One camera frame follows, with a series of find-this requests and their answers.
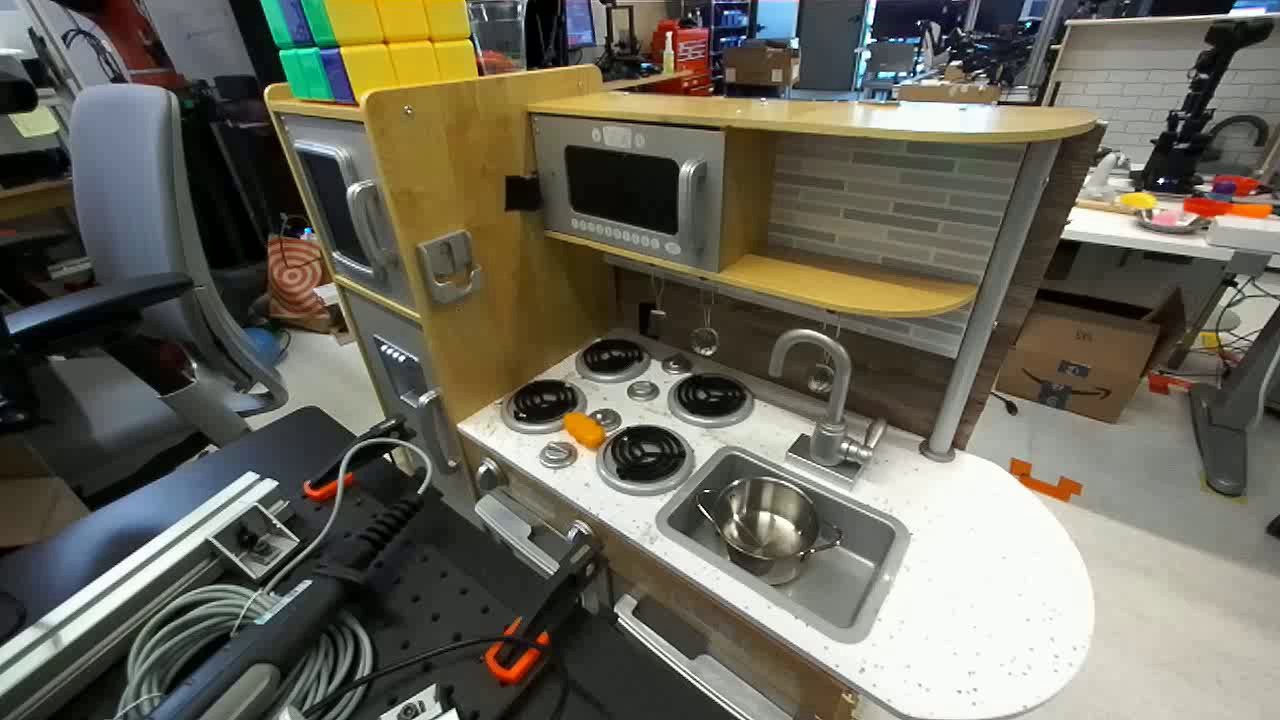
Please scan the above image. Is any small background cardboard box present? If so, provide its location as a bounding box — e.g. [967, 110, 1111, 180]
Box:
[717, 38, 804, 95]

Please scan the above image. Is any silver toy microwave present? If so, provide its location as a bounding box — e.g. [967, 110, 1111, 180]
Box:
[527, 110, 732, 274]

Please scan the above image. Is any black ribbed tool handle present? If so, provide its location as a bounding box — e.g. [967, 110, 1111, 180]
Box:
[146, 490, 436, 720]

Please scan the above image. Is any silver kitchen support post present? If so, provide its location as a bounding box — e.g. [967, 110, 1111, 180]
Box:
[917, 135, 1064, 463]

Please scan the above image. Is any white tiled panel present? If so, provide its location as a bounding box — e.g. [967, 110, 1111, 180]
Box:
[1045, 12, 1280, 157]

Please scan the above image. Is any silver toy faucet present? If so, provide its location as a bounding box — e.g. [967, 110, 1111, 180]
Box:
[765, 325, 893, 488]

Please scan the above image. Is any silver narrow cabinet door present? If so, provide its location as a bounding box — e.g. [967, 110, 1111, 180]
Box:
[336, 290, 463, 511]

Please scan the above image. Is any orange plastic bread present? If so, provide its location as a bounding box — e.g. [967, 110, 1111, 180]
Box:
[562, 406, 611, 452]

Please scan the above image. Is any grey coiled cable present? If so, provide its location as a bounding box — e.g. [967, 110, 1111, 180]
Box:
[113, 578, 381, 720]

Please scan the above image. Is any green and blue toy block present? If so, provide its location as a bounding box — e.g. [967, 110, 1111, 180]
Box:
[277, 42, 357, 106]

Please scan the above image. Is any silver metal bracket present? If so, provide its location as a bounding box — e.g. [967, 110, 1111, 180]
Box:
[208, 498, 305, 578]

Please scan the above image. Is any white work table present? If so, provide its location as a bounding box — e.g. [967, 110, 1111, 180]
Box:
[1057, 196, 1280, 498]

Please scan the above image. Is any wooden toy kitchen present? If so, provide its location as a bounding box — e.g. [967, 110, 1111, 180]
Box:
[259, 58, 1107, 720]

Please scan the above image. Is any large cardboard box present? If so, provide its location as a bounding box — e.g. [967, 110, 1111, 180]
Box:
[994, 286, 1191, 429]

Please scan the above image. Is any black orange bar clamp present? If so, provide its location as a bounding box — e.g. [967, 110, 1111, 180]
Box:
[481, 526, 611, 693]

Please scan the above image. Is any black equipment on table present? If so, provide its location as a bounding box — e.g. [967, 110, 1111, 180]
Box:
[1136, 12, 1280, 196]

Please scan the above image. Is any silver metal pot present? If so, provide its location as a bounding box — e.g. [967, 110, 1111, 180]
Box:
[692, 473, 837, 593]

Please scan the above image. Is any orange table item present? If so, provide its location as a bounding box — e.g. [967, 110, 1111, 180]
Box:
[1183, 191, 1278, 222]

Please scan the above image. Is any black toy stove burner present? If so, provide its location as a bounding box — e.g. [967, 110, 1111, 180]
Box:
[574, 330, 657, 388]
[669, 367, 761, 432]
[501, 375, 592, 437]
[592, 418, 702, 498]

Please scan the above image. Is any aluminium rail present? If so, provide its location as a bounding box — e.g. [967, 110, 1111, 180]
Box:
[0, 466, 288, 711]

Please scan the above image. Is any small black panel box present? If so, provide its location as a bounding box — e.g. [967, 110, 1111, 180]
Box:
[501, 173, 548, 214]

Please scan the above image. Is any red background canister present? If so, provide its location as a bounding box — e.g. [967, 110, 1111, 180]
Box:
[672, 18, 717, 95]

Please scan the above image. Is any pink table bowl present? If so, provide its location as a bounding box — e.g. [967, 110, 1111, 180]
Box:
[1136, 198, 1214, 239]

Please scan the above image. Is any yellow toy block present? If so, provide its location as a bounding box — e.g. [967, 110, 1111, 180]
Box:
[324, 0, 478, 46]
[341, 35, 481, 100]

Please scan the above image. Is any silver cabinet door handle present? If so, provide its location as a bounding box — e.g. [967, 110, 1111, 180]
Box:
[611, 593, 791, 720]
[474, 488, 596, 578]

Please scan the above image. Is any small orange clip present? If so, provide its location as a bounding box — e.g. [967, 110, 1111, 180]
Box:
[299, 466, 359, 508]

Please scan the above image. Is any thin white cable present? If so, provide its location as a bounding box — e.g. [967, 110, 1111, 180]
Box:
[258, 432, 440, 603]

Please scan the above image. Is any grey office chair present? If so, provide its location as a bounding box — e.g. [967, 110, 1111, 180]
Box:
[0, 80, 294, 452]

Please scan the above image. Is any red patterned bag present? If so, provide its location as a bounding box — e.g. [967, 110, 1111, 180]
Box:
[259, 230, 343, 336]

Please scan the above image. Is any silver toy sink basin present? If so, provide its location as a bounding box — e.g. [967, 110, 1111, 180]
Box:
[651, 443, 917, 649]

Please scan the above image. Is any orange plastic floor piece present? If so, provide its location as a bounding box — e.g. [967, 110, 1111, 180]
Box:
[1003, 456, 1090, 508]

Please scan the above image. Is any silver hanging toy utensil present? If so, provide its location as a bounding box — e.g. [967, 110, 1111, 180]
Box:
[688, 290, 723, 362]

